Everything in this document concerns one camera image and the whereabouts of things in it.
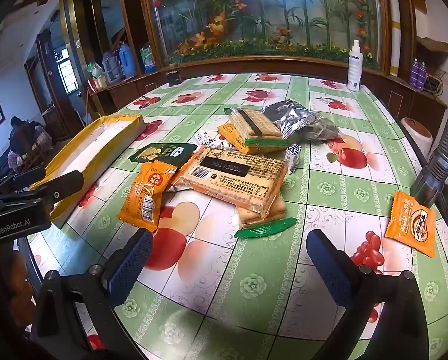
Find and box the yellow white striped roll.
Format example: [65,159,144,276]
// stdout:
[391,0,402,76]

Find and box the white spray bottle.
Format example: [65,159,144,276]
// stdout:
[347,39,364,92]

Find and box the blue thermos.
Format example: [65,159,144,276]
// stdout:
[116,41,136,79]

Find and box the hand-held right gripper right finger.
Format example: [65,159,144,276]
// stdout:
[305,229,431,360]

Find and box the fruit print tablecloth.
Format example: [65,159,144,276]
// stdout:
[21,73,448,360]

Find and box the grey ribbed cylinder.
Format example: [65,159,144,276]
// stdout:
[409,97,448,207]

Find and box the orange printed cracker packet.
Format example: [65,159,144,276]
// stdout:
[217,123,254,152]

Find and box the wooden chair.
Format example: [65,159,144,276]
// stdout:
[10,122,53,171]

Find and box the small blue white candy box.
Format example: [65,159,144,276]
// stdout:
[286,143,302,175]

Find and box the large tan cracker packet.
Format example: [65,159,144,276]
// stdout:
[171,146,289,218]

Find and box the dark wooden door frame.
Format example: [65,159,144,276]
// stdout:
[25,30,78,136]

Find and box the orange round-logo snack packet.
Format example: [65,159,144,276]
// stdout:
[384,191,437,259]

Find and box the white plastic container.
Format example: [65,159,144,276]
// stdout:
[401,117,432,151]

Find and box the dark green snack packet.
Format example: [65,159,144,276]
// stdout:
[128,142,198,166]

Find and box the silver foil snack packet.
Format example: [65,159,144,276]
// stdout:
[261,98,316,139]

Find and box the green-ended cracker packet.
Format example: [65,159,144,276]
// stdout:
[233,193,297,239]

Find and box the wooden sideboard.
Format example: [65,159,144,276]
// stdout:
[85,58,448,132]

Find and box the black-banded cracker packet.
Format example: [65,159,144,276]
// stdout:
[224,107,293,154]

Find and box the yellow cardboard box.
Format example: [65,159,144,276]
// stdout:
[31,113,146,229]

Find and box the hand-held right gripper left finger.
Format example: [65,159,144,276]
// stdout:
[31,229,155,360]

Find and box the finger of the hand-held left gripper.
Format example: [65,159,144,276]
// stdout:
[14,170,85,211]

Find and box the gold trimmed pillar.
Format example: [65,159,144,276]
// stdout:
[59,0,108,117]

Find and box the floral glass panel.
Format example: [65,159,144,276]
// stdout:
[139,0,391,70]

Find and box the window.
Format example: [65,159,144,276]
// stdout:
[57,47,78,94]

